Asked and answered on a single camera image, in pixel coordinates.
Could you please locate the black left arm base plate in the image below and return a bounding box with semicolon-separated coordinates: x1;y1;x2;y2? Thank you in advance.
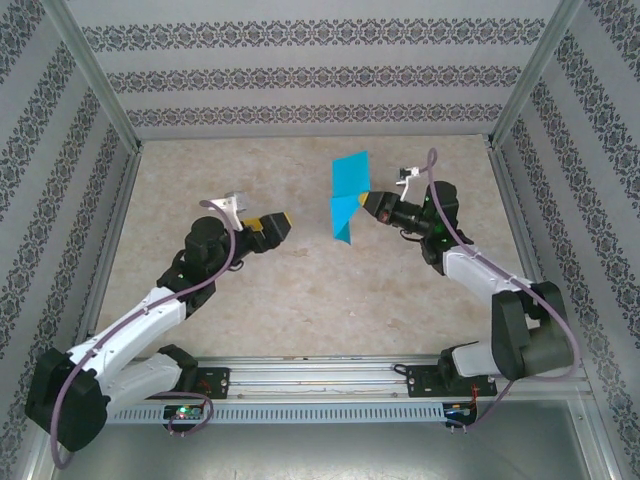
142;367;231;401

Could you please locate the grey metal shelf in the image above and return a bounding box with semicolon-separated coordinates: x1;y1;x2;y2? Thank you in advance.
29;399;626;480

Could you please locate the long aluminium base rail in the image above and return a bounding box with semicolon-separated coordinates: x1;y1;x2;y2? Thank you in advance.
47;353;596;401

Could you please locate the slotted grey cable duct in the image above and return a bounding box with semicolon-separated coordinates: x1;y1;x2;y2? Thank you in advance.
99;402;446;425

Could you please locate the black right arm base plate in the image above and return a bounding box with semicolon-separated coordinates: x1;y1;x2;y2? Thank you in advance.
407;363;499;400

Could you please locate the blue paper sheet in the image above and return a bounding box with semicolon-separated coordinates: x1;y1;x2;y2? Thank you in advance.
329;152;372;246

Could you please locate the aluminium side rail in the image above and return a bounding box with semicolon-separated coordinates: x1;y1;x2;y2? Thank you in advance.
487;142;569;360
69;144;144;364

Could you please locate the controller board with green light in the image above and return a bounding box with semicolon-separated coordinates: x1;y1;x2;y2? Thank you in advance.
163;403;205;422

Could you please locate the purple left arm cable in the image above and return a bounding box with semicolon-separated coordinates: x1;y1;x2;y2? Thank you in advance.
49;198;239;471

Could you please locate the aluminium frame post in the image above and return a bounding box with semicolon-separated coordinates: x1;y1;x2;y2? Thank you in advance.
485;0;586;151
39;0;146;154

